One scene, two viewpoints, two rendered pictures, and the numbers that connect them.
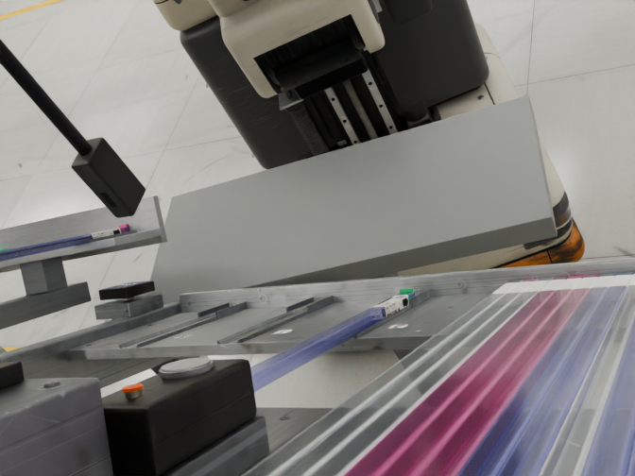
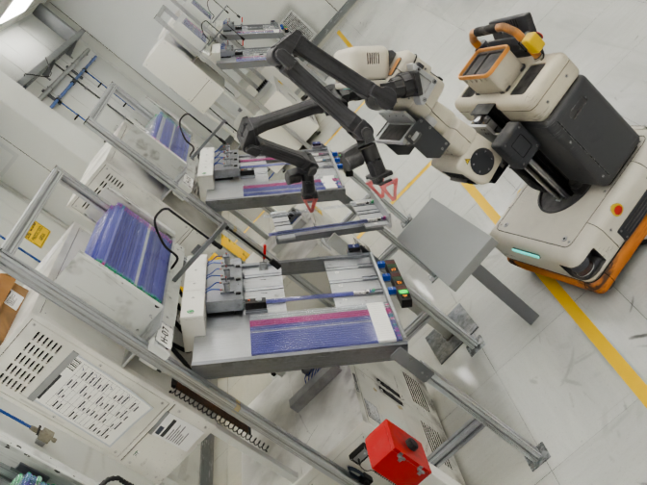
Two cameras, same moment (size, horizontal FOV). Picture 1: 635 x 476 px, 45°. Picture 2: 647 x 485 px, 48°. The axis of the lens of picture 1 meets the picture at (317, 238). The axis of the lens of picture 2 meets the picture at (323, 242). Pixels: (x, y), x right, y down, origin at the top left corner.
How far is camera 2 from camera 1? 2.46 m
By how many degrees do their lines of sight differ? 60
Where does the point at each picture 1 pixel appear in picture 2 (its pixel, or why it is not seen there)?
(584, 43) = not seen: outside the picture
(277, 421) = (279, 308)
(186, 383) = (253, 302)
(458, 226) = (440, 271)
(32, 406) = (233, 299)
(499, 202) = (450, 271)
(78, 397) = (239, 299)
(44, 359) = (317, 262)
